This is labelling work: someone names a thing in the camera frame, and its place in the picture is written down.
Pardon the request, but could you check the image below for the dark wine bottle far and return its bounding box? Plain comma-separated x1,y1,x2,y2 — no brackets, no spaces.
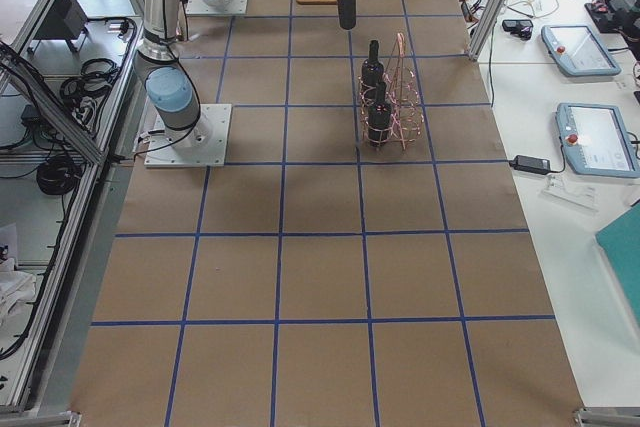
361,40,384,92

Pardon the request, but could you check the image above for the teach pendant near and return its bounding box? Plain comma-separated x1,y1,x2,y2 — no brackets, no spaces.
555,103,639,179

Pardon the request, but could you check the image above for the black power adapter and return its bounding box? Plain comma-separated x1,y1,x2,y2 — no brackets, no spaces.
509,155,551,175

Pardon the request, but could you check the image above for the dark wine bottle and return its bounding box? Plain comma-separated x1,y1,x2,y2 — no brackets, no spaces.
361,40,384,92
367,81,392,147

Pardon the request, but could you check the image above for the dark wine bottle near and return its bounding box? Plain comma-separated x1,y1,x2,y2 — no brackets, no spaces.
367,81,392,147

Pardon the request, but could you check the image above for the teach pendant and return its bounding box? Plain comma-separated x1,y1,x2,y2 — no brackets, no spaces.
555,103,639,179
540,25,621,77

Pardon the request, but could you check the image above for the teach pendant far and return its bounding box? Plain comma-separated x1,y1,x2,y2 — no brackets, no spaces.
540,25,621,77

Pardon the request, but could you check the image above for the copper wire bottle basket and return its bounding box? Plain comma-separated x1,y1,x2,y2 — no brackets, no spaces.
358,32,424,150

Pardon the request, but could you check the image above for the dark wine bottle carried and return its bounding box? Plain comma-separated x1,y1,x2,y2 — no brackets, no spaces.
337,0,357,30

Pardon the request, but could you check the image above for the aluminium frame post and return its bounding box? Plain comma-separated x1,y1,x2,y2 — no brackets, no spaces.
467,0,531,62

